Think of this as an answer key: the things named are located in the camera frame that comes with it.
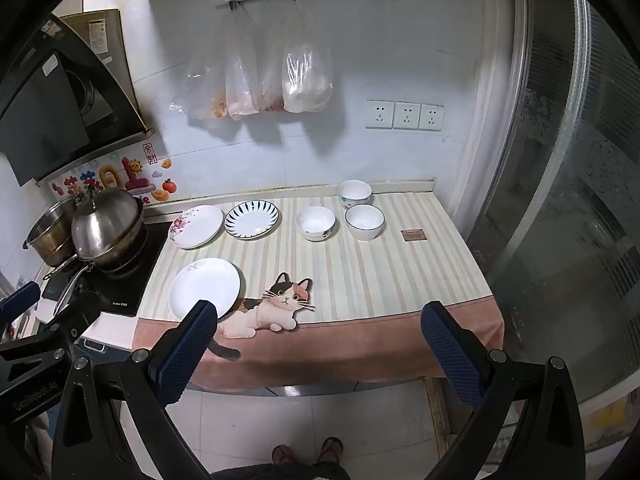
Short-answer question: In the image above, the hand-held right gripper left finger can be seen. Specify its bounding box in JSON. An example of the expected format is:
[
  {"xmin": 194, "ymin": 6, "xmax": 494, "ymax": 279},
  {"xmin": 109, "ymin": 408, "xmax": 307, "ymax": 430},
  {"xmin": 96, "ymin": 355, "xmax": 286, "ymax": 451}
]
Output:
[{"xmin": 52, "ymin": 300, "xmax": 219, "ymax": 480}]

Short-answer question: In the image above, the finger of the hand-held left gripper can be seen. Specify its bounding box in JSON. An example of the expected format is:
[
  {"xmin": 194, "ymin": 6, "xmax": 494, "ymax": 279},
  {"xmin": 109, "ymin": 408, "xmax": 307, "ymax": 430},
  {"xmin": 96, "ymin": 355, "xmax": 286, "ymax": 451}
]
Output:
[
  {"xmin": 0, "ymin": 291, "xmax": 102, "ymax": 361},
  {"xmin": 0, "ymin": 282, "xmax": 42, "ymax": 318}
]

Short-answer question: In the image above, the plain white plate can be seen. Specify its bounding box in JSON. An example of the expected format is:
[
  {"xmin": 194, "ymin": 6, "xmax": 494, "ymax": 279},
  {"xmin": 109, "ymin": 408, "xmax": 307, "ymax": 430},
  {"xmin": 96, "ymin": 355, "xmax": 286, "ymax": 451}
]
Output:
[{"xmin": 168, "ymin": 258, "xmax": 243, "ymax": 321}]

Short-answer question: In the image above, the white bowl with floral print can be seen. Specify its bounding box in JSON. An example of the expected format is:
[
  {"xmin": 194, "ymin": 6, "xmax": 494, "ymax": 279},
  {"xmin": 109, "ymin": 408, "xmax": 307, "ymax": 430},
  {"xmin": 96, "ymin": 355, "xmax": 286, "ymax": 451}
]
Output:
[{"xmin": 296, "ymin": 206, "xmax": 336, "ymax": 242}]

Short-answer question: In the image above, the black range hood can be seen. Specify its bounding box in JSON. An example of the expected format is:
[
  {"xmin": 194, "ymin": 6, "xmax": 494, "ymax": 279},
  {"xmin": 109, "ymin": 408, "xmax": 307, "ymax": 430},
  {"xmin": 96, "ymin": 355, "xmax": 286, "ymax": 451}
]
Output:
[{"xmin": 0, "ymin": 7, "xmax": 156, "ymax": 188}]

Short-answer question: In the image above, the white bowl with blue rim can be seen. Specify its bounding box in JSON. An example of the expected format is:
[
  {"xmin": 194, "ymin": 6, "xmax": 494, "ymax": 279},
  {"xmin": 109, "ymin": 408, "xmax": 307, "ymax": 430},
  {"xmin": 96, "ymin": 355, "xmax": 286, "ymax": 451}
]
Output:
[{"xmin": 344, "ymin": 204, "xmax": 386, "ymax": 242}]

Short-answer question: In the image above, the striped tablecloth with cat print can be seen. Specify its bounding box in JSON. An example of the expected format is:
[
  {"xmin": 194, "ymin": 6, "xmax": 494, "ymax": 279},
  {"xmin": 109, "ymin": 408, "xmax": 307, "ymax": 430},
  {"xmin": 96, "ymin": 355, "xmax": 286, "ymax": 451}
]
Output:
[{"xmin": 131, "ymin": 191, "xmax": 506, "ymax": 393}]

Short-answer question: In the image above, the steel stockpot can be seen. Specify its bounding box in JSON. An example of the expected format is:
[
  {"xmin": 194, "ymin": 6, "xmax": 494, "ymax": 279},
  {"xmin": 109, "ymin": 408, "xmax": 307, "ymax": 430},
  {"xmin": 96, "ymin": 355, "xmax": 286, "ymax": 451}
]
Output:
[{"xmin": 25, "ymin": 195, "xmax": 81, "ymax": 267}]

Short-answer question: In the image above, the white wall socket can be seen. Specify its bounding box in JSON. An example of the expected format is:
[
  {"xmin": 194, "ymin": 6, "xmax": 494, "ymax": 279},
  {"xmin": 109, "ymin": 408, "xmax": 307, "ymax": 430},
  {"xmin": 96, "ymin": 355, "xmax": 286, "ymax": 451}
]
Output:
[
  {"xmin": 394, "ymin": 102, "xmax": 421, "ymax": 131},
  {"xmin": 419, "ymin": 103, "xmax": 445, "ymax": 132},
  {"xmin": 365, "ymin": 100, "xmax": 395, "ymax": 130}
]

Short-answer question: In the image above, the person's dark clothing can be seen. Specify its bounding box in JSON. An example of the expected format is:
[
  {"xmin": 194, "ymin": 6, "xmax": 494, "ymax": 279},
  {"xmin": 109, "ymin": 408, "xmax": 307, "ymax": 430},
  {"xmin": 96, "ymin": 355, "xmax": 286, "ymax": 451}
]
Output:
[{"xmin": 210, "ymin": 461, "xmax": 351, "ymax": 480}]

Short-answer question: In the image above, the white plate with pink flowers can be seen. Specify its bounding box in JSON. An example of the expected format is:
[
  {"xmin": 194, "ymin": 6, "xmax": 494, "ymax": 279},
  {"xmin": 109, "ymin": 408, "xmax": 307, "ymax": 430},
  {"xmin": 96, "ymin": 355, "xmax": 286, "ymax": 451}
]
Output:
[{"xmin": 169, "ymin": 204, "xmax": 224, "ymax": 249}]

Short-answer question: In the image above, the black induction cooktop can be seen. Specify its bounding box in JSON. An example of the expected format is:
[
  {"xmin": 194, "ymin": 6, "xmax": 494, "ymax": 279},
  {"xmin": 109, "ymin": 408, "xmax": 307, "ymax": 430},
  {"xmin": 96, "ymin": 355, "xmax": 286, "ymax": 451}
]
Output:
[{"xmin": 41, "ymin": 220, "xmax": 171, "ymax": 318}]

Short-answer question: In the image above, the white plate with blue stripes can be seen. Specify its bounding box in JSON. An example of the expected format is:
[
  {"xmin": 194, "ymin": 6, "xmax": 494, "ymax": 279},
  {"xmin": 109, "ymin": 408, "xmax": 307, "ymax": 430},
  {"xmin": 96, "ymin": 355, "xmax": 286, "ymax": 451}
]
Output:
[{"xmin": 224, "ymin": 200, "xmax": 280, "ymax": 238}]

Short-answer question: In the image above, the steel frying pan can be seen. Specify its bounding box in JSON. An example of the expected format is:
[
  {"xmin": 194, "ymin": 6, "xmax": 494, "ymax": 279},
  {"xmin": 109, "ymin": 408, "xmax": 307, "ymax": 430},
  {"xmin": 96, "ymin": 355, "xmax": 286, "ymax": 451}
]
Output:
[{"xmin": 42, "ymin": 225, "xmax": 151, "ymax": 317}]

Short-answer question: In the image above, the steel pot with lid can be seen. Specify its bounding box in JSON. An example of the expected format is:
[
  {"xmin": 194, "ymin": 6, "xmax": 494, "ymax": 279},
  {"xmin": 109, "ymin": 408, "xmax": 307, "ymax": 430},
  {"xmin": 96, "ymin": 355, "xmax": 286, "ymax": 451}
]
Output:
[{"xmin": 71, "ymin": 185, "xmax": 146, "ymax": 268}]

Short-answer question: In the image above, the white bowl with blue print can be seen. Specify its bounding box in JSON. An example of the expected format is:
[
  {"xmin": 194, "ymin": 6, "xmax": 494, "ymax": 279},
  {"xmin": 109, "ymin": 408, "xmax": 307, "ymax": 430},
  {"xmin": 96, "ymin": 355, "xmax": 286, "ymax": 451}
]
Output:
[{"xmin": 336, "ymin": 179, "xmax": 373, "ymax": 209}]

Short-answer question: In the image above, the sliding glass door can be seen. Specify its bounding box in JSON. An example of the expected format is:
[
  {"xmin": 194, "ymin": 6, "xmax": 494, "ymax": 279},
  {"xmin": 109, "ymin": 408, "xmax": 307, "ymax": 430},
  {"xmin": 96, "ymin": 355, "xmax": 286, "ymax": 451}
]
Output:
[{"xmin": 465, "ymin": 0, "xmax": 640, "ymax": 461}]

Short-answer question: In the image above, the group of colourful wall stickers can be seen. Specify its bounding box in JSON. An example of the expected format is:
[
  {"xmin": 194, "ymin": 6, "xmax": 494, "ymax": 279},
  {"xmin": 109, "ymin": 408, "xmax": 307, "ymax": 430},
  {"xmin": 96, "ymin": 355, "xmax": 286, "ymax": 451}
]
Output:
[{"xmin": 50, "ymin": 141, "xmax": 179, "ymax": 207}]

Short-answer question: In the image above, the clear plastic bag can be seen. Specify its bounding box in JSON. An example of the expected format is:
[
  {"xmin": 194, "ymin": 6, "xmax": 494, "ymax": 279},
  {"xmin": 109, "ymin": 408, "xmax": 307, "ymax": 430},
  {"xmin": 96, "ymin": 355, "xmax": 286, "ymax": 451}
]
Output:
[
  {"xmin": 225, "ymin": 10, "xmax": 261, "ymax": 122},
  {"xmin": 170, "ymin": 10, "xmax": 231, "ymax": 121},
  {"xmin": 282, "ymin": 0, "xmax": 334, "ymax": 113}
]

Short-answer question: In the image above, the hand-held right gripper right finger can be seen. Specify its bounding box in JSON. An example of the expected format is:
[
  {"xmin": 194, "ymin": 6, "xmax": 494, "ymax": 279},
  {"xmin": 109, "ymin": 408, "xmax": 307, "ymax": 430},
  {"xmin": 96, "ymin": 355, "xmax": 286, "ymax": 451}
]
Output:
[{"xmin": 420, "ymin": 301, "xmax": 586, "ymax": 480}]

